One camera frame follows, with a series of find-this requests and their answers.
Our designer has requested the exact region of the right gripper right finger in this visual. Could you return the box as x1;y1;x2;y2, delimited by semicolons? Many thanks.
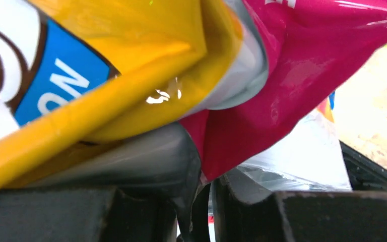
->
212;173;387;241

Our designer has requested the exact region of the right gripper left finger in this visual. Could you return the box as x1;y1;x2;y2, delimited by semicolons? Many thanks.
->
0;187;176;241

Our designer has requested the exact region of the metal food scoop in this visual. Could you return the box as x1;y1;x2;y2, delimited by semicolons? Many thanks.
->
29;122;203;241

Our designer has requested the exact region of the colourful pet food bag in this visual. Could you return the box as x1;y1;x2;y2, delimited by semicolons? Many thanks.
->
0;1;387;189

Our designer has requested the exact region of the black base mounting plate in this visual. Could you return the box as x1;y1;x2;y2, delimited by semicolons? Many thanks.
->
340;142;387;192

